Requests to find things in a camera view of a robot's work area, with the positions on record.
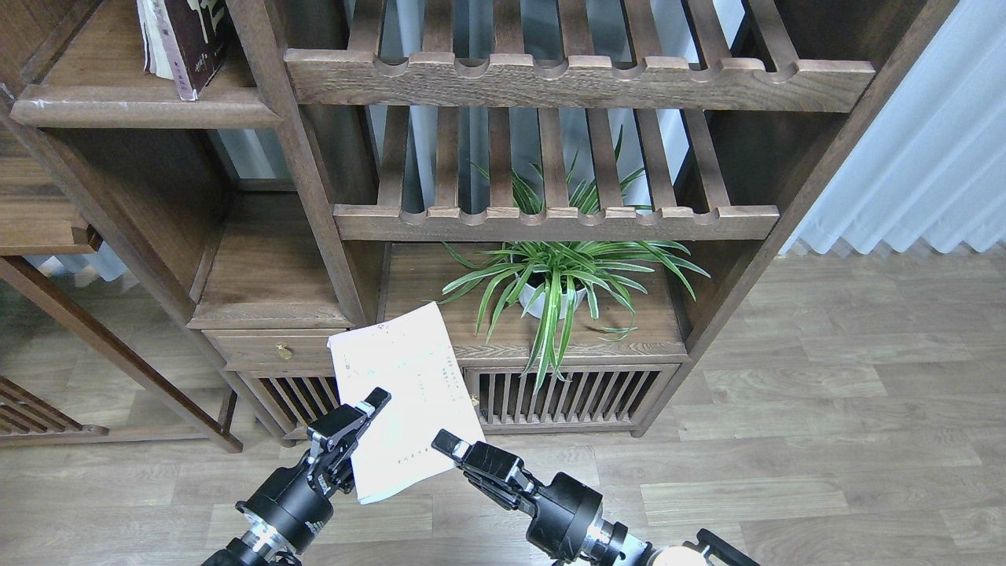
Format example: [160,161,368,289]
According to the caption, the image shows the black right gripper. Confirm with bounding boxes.
[431,429,626,565]

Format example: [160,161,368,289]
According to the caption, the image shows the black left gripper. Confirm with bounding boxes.
[236,388,391,555]

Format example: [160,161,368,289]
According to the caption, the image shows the white purple book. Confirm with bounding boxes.
[327,303,485,505]

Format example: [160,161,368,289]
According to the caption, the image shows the red paperback book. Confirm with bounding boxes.
[136,1,174,80]

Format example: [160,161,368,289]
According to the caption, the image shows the maroon book white characters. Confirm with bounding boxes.
[155,1,231,101]

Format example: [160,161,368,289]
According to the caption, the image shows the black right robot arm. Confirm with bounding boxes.
[431,429,755,565]

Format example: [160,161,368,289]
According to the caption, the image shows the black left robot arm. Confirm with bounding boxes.
[204,388,391,565]

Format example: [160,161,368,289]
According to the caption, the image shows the brass drawer knob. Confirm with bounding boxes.
[276,343,295,361]

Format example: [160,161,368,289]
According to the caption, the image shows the white plant pot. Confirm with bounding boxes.
[519,277,588,320]

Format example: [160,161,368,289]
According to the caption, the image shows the green spider plant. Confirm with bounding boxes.
[440,126,712,392]

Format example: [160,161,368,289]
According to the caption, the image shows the dark wooden bookshelf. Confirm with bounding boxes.
[2,1,956,439]

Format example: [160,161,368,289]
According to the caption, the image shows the wooden side rack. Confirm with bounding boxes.
[1,127,242,454]

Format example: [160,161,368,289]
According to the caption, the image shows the white pleated curtain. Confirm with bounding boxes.
[784,1,1005,254]

